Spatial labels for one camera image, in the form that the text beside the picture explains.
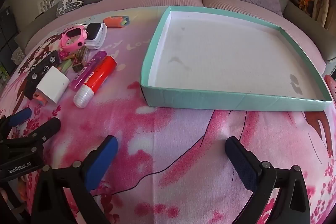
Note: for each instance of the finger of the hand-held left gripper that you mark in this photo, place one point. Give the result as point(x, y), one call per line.
point(19, 115)
point(48, 126)

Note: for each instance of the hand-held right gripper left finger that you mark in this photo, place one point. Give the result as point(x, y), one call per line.
point(101, 169)

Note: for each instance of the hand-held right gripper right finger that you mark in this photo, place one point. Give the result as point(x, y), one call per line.
point(242, 169)

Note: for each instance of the white charger plug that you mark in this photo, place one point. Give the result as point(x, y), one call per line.
point(53, 82)

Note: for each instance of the purple lighter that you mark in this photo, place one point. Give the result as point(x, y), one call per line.
point(86, 70)

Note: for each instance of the pink toy figurine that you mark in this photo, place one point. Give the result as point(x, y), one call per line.
point(63, 55)

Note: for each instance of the gold rectangular box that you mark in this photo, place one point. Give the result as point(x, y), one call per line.
point(80, 60)

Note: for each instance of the pink toy watch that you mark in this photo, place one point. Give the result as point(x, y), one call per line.
point(71, 39)

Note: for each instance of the white plastic stand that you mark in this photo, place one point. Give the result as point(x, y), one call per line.
point(101, 39)

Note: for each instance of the teal cardboard box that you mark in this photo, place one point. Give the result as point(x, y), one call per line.
point(223, 56)

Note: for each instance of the orange eraser packet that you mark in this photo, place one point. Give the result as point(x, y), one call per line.
point(113, 21)

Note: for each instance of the green printed packets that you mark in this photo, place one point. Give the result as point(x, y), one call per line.
point(2, 73)

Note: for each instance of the white lace cloth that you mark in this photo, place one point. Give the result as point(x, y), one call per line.
point(17, 56)

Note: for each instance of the black cabinet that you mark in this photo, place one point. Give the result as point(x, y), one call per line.
point(8, 27)

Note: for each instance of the white magazine rack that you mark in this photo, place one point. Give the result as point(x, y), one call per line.
point(46, 5)

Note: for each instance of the red plastic stool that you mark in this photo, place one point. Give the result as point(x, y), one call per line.
point(331, 87)

